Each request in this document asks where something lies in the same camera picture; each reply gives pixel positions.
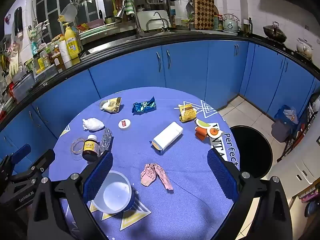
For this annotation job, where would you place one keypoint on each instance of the green striped dishcloth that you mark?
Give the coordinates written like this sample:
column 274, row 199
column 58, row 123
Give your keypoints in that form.
column 130, row 6

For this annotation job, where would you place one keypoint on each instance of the small gold wrapper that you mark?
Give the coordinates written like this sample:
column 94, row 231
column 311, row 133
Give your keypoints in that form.
column 187, row 113

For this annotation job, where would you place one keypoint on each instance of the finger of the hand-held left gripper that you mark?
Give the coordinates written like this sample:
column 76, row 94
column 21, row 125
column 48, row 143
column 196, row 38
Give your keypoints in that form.
column 45, row 158
column 21, row 152

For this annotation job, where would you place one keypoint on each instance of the chrome kitchen faucet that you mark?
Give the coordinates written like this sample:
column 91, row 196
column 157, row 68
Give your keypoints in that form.
column 136, row 17

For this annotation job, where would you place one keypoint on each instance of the crumpled pink wrapper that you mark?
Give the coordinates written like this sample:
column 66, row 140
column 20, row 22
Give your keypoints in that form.
column 150, row 175

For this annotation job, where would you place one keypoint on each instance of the checkered cutting board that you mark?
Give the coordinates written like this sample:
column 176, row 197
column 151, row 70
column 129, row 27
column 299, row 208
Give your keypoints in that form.
column 203, row 11

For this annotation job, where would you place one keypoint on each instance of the pale rubber gloves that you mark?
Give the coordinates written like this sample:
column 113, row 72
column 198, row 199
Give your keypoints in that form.
column 13, row 60

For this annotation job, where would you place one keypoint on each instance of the blue foil wrapper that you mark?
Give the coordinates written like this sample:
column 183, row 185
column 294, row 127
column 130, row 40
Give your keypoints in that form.
column 144, row 106

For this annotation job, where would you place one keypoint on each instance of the white rectangular box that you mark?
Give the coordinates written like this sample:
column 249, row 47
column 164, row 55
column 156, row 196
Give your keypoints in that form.
column 167, row 136

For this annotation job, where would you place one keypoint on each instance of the black wall dispenser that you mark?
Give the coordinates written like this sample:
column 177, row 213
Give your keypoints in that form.
column 18, row 21

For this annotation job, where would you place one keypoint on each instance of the pale green kettle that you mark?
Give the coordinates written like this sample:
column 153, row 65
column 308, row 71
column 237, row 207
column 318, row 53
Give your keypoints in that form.
column 231, row 25

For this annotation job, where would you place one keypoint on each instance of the white and blue bowl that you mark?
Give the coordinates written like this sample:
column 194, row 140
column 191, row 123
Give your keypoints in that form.
column 117, row 195

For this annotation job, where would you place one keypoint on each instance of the blue kitchen cabinets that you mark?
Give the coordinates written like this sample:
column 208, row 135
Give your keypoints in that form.
column 187, row 67

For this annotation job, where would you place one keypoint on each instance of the silver blister pack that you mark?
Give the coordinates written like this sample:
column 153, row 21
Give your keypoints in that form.
column 106, row 140

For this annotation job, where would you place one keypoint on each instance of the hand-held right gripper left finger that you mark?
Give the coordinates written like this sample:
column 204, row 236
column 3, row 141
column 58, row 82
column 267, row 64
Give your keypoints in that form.
column 97, row 177

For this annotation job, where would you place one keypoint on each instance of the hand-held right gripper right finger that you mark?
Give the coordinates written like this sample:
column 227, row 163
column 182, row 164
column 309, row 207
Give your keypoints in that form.
column 222, row 177

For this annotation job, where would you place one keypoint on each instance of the black kitchen countertop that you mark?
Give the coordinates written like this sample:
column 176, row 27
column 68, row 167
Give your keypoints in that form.
column 175, row 38

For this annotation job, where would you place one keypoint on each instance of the brown medicine bottle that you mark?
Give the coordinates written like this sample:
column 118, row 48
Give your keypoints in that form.
column 90, row 148

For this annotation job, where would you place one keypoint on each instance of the yellow detergent bottle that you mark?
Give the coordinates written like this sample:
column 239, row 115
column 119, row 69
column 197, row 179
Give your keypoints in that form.
column 71, row 42

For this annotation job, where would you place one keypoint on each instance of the white ceramic pot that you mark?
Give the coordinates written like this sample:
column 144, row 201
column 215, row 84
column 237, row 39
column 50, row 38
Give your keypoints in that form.
column 304, row 47

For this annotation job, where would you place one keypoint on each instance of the black wok with lid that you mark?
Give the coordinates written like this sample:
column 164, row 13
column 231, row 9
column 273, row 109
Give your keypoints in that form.
column 275, row 32

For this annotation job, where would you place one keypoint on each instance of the crumpled white tissue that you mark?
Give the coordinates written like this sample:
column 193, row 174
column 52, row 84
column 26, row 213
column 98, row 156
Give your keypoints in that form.
column 93, row 124

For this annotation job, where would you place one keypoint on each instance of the white round lid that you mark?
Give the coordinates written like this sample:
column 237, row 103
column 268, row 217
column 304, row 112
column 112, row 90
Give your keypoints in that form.
column 125, row 125

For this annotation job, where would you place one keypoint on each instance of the grey bin with blue bag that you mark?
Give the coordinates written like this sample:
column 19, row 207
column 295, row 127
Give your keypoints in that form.
column 281, row 130

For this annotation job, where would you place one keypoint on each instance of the cream snack wrapper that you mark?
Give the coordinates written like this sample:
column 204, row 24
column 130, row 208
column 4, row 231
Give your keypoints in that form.
column 111, row 105

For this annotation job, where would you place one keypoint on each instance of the black trash bin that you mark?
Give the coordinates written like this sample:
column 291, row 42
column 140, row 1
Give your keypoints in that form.
column 252, row 150

